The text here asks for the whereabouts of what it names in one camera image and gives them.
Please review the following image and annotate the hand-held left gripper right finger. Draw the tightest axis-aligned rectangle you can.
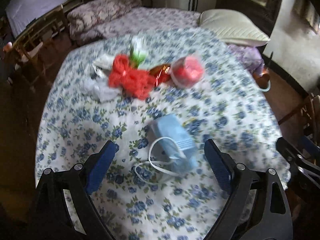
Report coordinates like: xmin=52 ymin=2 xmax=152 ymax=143
xmin=204 ymin=139 xmax=293 ymax=240

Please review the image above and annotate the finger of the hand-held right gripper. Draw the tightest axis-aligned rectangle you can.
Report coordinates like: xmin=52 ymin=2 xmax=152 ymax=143
xmin=299 ymin=135 xmax=320 ymax=159
xmin=276 ymin=137 xmax=320 ymax=188

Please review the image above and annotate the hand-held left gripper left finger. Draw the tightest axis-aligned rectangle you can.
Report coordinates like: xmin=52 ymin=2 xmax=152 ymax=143
xmin=35 ymin=140 xmax=120 ymax=240

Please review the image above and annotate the blue face mask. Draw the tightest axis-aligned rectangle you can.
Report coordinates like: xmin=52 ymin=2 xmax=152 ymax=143
xmin=134 ymin=113 xmax=198 ymax=184

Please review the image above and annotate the red cloth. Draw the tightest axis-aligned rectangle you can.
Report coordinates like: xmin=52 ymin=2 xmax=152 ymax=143
xmin=107 ymin=54 xmax=160 ymax=100

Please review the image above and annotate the red foil snack wrapper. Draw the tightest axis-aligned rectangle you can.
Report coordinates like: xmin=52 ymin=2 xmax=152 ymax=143
xmin=149 ymin=64 xmax=173 ymax=87

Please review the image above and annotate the green white wipes packet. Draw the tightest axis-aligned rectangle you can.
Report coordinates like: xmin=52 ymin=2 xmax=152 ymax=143
xmin=129 ymin=35 xmax=150 ymax=68

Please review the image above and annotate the blue floral blanket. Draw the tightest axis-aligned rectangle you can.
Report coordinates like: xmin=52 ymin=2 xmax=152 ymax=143
xmin=35 ymin=27 xmax=290 ymax=240

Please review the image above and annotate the grey white plastic bag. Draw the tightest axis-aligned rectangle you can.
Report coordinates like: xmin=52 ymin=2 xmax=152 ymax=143
xmin=85 ymin=76 xmax=120 ymax=103

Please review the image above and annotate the pink plastic cup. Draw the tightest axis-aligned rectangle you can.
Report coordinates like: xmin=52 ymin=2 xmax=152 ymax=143
xmin=171 ymin=54 xmax=205 ymax=89

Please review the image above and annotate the purple cloth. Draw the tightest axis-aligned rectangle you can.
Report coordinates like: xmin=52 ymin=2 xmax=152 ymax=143
xmin=227 ymin=44 xmax=265 ymax=73

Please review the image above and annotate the wooden armchair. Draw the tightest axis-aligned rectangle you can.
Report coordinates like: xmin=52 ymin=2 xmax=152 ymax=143
xmin=2 ymin=5 xmax=70 ymax=90

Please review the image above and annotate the white quilted pillow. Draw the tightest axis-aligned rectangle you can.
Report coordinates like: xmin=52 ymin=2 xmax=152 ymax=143
xmin=197 ymin=9 xmax=271 ymax=47

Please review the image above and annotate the folded floral quilt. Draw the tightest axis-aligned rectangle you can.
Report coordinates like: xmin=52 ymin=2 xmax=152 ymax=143
xmin=67 ymin=0 xmax=142 ymax=45

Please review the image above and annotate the purple floral bedsheet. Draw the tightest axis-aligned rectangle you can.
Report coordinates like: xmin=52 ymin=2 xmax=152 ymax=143
xmin=97 ymin=6 xmax=200 ymax=39

